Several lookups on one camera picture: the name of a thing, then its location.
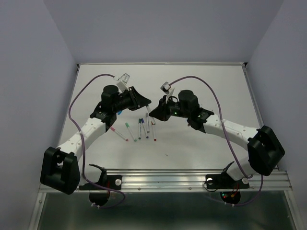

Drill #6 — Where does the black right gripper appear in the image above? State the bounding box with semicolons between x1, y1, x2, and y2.
148;96;190;123

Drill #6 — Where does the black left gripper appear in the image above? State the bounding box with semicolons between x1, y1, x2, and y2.
112;86;150;113

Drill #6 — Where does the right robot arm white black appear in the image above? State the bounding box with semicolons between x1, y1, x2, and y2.
149;90;285;187

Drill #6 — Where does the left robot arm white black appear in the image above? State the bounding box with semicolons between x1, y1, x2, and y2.
40;85;151;195

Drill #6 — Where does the grey cap marker pen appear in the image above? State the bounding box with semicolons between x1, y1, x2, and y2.
145;113;150;133

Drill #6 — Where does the dark green cap marker pen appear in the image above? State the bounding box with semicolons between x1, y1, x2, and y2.
138;118;142;140

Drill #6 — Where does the light green cap marker pen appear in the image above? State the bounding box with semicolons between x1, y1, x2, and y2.
125;123;137;142

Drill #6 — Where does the red cap marker pen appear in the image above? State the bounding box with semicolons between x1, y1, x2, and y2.
151;122;157;141

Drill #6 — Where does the pink cap marker pen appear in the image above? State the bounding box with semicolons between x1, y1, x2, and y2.
110;127;129;141

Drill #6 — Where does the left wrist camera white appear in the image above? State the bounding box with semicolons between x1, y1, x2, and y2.
114;73;130;92

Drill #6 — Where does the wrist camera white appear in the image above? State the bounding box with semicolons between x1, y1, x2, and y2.
160;82;174;101
114;73;130;92

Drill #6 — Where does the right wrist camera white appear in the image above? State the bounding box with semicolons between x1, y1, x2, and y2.
160;82;174;101

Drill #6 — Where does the aluminium rail frame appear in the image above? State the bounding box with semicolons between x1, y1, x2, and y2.
38;167;293;193

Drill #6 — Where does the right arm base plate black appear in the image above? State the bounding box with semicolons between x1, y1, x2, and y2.
203;174;250;205

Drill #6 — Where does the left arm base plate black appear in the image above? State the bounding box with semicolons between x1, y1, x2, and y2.
78;173;126;209

